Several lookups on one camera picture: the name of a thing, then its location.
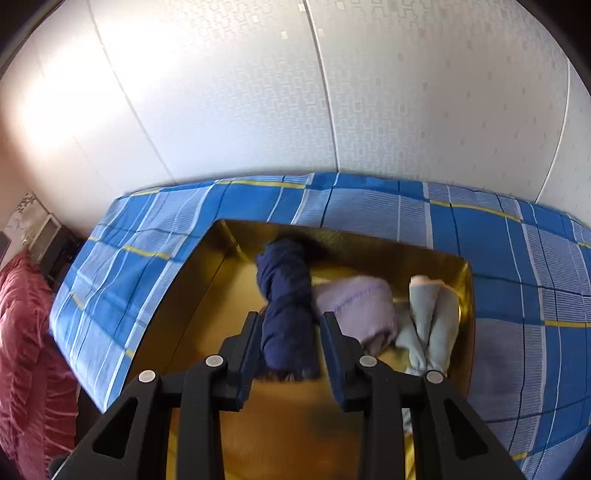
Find white patterned box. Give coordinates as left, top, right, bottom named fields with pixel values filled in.
left=2, top=191, right=61, bottom=259

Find lavender towel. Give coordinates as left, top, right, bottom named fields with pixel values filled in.
left=311, top=275, right=399, bottom=356

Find black furniture piece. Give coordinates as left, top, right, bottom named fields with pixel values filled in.
left=41, top=224, right=86, bottom=289

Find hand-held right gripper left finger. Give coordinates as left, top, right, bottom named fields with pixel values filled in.
left=48, top=311, right=266, bottom=480

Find golden tin box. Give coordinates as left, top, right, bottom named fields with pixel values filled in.
left=154, top=219, right=476, bottom=480

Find blue plaid cloth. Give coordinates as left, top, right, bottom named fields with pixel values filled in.
left=48, top=172, right=591, bottom=476

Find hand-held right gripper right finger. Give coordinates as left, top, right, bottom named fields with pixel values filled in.
left=322, top=311, right=528, bottom=480

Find navy cloth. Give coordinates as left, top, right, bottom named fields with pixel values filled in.
left=255, top=237, right=321, bottom=381

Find light blue socks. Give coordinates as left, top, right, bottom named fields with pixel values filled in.
left=394, top=274, right=461, bottom=376

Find red quilt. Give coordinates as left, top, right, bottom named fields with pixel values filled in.
left=0, top=251, right=81, bottom=472

